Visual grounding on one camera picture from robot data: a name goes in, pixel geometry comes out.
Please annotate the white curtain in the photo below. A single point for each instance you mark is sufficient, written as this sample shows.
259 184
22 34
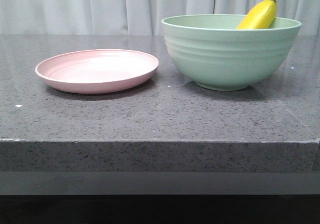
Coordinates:
132 17

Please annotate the pink plate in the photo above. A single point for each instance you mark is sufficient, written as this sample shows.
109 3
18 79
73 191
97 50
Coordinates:
97 71

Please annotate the yellow banana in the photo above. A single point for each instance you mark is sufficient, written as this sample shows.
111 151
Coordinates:
260 16

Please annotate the green ribbed bowl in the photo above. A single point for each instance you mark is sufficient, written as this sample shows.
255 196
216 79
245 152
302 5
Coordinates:
215 54

